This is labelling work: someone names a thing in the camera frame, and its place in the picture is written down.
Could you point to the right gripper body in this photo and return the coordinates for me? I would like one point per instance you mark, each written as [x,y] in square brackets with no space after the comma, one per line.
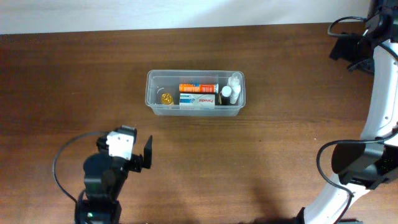
[356,51]

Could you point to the small gold-lid jar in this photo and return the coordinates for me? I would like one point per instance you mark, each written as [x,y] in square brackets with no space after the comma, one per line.
[167,99]

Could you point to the white green Panadol box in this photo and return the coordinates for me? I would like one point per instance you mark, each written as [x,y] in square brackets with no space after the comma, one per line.
[193,101]

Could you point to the orange effervescent tablet tube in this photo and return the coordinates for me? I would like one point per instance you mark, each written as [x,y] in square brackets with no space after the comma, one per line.
[198,88]

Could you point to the dark bottle white cap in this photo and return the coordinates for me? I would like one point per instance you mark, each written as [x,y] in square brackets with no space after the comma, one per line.
[224,96]

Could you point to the white squeeze bottle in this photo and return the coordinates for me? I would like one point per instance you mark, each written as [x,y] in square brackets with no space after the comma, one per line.
[234,82]

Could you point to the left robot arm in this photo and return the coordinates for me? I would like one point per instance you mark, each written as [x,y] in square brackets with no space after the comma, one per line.
[105,174]

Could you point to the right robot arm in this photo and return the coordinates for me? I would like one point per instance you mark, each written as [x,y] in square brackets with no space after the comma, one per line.
[352,168]

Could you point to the clear plastic container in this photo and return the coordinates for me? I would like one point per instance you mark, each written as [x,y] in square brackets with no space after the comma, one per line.
[167,81]

